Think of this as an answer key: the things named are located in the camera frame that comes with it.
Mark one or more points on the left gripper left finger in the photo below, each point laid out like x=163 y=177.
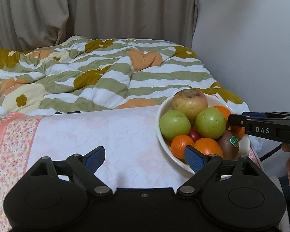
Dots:
x=83 y=169

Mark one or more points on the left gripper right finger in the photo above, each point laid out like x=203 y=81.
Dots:
x=204 y=168

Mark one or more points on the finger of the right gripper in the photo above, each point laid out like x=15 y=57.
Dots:
x=237 y=120
x=258 y=114

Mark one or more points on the small mandarin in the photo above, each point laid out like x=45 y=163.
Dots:
x=239 y=132
x=178 y=145

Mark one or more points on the large orange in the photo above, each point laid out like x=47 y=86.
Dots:
x=208 y=146

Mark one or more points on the brown kiwi with sticker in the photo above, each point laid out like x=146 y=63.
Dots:
x=229 y=144

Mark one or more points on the smaller green apple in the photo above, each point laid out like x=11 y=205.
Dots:
x=210 y=123

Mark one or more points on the red tomato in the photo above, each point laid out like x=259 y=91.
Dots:
x=194 y=135

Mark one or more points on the large green apple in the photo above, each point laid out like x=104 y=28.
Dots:
x=174 y=123

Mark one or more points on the orange in bowl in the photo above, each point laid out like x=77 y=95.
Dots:
x=225 y=112

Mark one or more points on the crumpled white plastic bag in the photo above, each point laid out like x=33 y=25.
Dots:
x=256 y=143

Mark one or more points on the pink floral towel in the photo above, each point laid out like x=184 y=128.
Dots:
x=134 y=156

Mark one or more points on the yellowish red apple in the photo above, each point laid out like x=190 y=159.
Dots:
x=190 y=102

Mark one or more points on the cream oval bowl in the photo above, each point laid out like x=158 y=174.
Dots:
x=244 y=144

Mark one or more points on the green striped floral quilt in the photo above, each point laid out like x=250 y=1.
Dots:
x=86 y=75

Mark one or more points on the beige curtain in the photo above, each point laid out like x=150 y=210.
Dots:
x=29 y=24

